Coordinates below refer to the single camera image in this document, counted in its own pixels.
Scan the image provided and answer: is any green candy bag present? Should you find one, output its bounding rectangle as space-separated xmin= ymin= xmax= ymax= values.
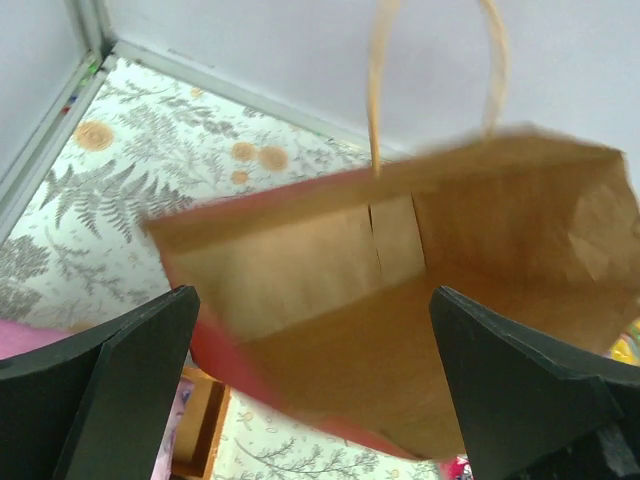
xmin=607 ymin=319 xmax=640 ymax=367

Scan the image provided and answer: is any orange candy bag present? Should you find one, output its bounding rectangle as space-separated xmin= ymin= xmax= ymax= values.
xmin=437 ymin=454 xmax=474 ymax=480

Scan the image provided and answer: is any purple pink cloth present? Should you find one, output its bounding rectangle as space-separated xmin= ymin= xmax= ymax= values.
xmin=0 ymin=319 xmax=71 ymax=360

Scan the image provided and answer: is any red paper bag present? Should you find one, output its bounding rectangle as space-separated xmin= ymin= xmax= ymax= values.
xmin=144 ymin=1 xmax=639 ymax=460

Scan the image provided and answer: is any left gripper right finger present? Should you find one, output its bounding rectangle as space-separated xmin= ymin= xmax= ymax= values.
xmin=429 ymin=287 xmax=639 ymax=480

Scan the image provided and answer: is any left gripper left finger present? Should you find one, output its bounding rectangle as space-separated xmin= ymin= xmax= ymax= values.
xmin=1 ymin=286 xmax=200 ymax=479

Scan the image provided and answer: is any wooden tray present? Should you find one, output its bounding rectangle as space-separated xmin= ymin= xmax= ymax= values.
xmin=172 ymin=367 xmax=231 ymax=479

